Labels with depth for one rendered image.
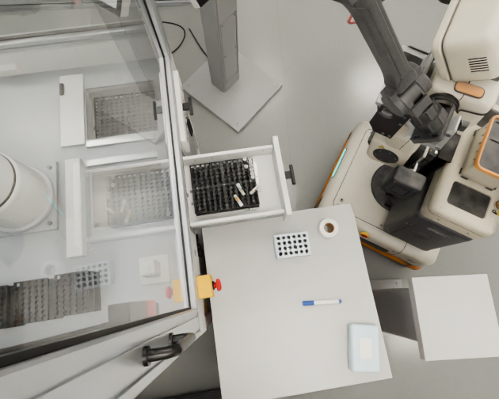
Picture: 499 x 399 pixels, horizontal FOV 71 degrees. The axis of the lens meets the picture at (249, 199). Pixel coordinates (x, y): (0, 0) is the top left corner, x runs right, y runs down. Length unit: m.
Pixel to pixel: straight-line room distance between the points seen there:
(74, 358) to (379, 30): 0.77
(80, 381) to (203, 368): 1.76
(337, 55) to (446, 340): 1.90
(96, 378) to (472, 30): 1.01
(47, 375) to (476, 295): 1.40
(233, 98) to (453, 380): 2.06
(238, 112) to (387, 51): 1.53
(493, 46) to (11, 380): 1.04
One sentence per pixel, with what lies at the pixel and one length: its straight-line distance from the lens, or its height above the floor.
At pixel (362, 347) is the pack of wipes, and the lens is 1.31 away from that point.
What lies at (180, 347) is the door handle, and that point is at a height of 1.52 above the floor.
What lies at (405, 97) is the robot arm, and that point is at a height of 1.26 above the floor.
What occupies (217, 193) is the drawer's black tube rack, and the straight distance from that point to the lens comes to 1.23.
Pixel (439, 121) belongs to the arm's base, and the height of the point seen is 1.22.
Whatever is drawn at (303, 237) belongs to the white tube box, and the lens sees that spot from 1.28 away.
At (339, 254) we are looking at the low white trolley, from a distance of 1.34.
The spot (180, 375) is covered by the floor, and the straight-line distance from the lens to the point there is 2.12.
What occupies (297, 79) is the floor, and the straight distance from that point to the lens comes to 2.50.
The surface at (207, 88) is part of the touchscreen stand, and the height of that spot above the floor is 0.04.
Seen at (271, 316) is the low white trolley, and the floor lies 0.76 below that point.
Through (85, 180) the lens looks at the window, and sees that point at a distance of 0.45.
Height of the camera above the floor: 2.05
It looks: 75 degrees down
